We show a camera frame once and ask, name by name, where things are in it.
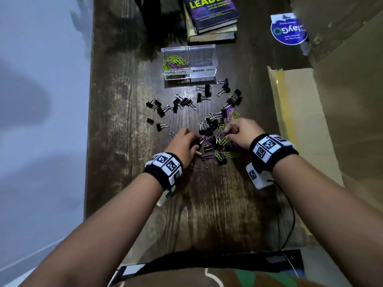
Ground person's left hand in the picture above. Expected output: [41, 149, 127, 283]
[164, 127, 203, 169]

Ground person's right hand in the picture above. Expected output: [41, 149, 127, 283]
[223, 117, 267, 151]

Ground pile of coloured paper clips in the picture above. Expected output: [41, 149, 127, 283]
[188, 106, 242, 173]

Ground pile of black binder clips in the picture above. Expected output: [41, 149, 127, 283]
[155, 78, 243, 167]

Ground bunch of sorted paper clips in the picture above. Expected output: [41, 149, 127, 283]
[162, 55, 190, 79]

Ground clear two-compartment plastic box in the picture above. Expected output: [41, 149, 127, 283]
[160, 44, 218, 81]

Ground person's right forearm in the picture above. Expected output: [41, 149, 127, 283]
[271, 154, 383, 287]

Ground person's left forearm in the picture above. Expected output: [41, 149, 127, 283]
[19, 173, 164, 287]

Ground large brown cardboard box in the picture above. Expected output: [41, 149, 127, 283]
[288, 0, 383, 213]

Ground black left wristband white markers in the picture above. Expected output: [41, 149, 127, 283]
[142, 152, 184, 191]

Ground black wristband white markers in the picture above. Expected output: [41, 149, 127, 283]
[142, 152, 184, 191]
[249, 134, 300, 174]

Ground black right wristband white markers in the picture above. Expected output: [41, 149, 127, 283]
[249, 134, 300, 174]

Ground yellowish cardboard sheet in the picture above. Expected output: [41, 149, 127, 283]
[267, 66, 345, 236]

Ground tan book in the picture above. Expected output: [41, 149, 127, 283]
[184, 4, 238, 43]

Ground blue round sticker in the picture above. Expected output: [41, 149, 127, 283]
[270, 12, 308, 46]

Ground purple hardcover book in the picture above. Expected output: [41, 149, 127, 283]
[183, 0, 240, 34]

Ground black blue bag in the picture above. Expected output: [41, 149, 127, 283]
[263, 249, 306, 279]

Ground green potted artificial plant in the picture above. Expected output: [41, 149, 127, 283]
[132, 0, 165, 31]

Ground black metal table leg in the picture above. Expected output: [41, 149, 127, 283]
[107, 263, 148, 287]

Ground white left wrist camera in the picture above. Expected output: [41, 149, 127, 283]
[156, 188, 176, 208]

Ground thin black cable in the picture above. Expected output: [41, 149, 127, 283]
[265, 179, 297, 252]

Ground thin white cable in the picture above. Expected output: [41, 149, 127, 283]
[282, 252, 300, 279]

